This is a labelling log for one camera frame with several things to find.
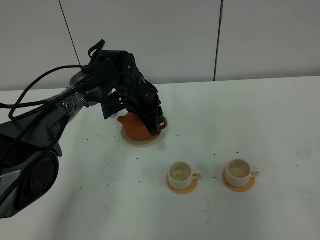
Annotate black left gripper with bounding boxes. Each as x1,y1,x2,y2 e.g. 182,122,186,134
99,72,163,136

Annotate brown clay teapot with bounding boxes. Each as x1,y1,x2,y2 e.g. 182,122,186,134
117,112,159,141

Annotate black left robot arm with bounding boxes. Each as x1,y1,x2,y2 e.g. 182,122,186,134
0,49,166,219

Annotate beige round teapot saucer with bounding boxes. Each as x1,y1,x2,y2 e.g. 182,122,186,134
121,126,161,148

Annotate left white teacup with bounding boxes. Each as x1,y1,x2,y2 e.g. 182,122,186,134
167,161,202,190

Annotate white teacup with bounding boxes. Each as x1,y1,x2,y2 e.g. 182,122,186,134
167,161,202,190
225,158,260,188

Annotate left orange coaster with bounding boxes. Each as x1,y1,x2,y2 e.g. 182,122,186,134
166,176,199,195

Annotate orange coaster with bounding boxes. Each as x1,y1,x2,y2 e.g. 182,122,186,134
166,176,199,195
222,168,256,193

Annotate right white teacup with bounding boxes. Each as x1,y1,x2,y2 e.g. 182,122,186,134
225,158,260,188

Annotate right orange coaster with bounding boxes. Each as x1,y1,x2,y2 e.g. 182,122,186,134
222,168,256,193

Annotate black braided cable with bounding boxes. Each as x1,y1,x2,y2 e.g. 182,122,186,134
0,66,116,163

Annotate black smooth usb cable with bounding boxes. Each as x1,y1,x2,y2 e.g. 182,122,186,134
0,39,106,121

